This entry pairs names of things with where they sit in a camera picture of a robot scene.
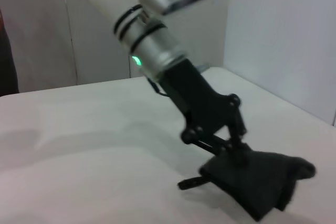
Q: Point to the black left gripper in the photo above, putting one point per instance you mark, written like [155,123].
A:
[199,103]

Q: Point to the dark terry rag with loop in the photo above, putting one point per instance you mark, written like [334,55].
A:
[257,179]

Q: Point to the white and silver left robot arm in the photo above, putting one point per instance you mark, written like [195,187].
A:
[147,43]

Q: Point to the dark brown upright background object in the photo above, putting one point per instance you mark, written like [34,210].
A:
[8,64]

